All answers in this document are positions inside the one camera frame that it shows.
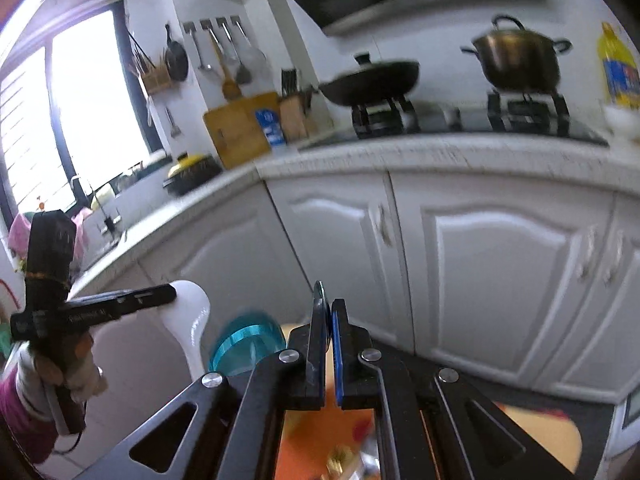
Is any white ceramic soup spoon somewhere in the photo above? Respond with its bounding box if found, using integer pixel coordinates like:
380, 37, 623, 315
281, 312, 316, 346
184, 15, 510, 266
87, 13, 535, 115
92, 279, 212, 382

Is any metal spoon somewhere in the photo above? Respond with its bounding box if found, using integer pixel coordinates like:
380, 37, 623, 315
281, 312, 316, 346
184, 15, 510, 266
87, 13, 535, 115
314, 280, 332, 351

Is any left pink sleeve forearm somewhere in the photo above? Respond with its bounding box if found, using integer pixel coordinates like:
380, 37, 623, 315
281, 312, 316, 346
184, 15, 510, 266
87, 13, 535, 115
1, 367, 58, 465

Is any kitchen window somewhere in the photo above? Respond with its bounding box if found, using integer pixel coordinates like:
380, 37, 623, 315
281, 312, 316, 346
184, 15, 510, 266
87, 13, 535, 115
1, 0, 163, 226

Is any left white gloved hand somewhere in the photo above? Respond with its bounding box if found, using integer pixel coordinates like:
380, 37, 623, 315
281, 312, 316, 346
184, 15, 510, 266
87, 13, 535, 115
15, 333, 107, 422

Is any teal rimmed utensil cup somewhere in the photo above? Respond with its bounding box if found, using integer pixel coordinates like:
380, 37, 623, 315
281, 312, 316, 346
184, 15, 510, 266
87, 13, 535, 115
207, 311, 286, 377

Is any orange patterned mat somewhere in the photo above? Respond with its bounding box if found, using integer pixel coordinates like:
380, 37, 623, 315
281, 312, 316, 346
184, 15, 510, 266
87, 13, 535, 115
276, 313, 582, 479

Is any white cabinet door left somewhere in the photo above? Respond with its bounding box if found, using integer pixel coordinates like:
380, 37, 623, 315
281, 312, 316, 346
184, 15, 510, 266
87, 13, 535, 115
140, 184, 311, 362

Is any white cabinet door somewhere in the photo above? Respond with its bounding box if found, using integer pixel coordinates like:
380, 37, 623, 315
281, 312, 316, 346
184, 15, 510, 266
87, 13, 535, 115
267, 172, 414, 353
392, 172, 613, 388
140, 184, 311, 362

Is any yellow lidded black pot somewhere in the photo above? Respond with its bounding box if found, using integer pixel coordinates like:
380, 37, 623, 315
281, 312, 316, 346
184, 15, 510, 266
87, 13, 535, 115
163, 153, 222, 196

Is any white cabinet door right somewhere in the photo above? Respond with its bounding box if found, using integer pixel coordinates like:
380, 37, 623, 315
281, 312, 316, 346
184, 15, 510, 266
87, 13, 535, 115
392, 172, 613, 388

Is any wooden cutting board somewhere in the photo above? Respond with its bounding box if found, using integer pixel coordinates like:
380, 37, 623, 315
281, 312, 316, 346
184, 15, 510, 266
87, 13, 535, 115
203, 92, 279, 170

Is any white cabinet door middle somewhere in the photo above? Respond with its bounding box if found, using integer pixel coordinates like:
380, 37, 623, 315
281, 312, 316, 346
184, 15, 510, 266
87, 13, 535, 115
267, 172, 414, 353

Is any blue white carton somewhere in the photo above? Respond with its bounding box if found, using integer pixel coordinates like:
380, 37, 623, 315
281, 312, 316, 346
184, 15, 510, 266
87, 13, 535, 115
255, 108, 286, 148

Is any hanging wooden spatula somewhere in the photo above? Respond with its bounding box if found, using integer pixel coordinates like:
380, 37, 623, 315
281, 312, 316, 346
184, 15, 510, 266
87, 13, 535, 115
200, 18, 243, 102

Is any hanging metal ladle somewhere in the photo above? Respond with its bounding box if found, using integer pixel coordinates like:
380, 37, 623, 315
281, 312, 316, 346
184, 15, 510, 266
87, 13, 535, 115
182, 22, 218, 76

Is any hanging black frying pan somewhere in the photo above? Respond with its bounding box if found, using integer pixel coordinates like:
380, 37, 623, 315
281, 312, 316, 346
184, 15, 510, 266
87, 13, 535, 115
164, 23, 189, 82

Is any wooden knife block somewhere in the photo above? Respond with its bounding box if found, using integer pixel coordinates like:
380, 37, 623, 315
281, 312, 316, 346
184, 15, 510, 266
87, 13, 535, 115
279, 68, 314, 143

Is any hanging metal skimmer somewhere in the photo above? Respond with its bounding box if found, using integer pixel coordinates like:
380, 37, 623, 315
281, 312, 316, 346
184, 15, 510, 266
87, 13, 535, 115
231, 15, 270, 79

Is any black gas stove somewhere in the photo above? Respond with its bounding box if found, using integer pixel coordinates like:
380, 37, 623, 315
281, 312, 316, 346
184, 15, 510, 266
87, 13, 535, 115
302, 90, 608, 150

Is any black wok with lid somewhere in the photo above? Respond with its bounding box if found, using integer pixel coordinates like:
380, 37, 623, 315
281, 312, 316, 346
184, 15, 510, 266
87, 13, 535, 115
319, 52, 420, 107

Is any steel stock pot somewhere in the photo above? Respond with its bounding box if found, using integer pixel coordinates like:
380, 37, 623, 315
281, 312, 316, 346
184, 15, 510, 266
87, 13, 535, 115
460, 14, 573, 94

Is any yellow cooking oil bottle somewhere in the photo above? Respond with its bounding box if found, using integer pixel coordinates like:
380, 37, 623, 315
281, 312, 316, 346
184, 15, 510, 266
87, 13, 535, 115
597, 22, 639, 108

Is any wall chopstick holder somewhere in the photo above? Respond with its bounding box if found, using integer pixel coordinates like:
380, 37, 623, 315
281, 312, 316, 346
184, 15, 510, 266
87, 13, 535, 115
127, 32, 172, 98

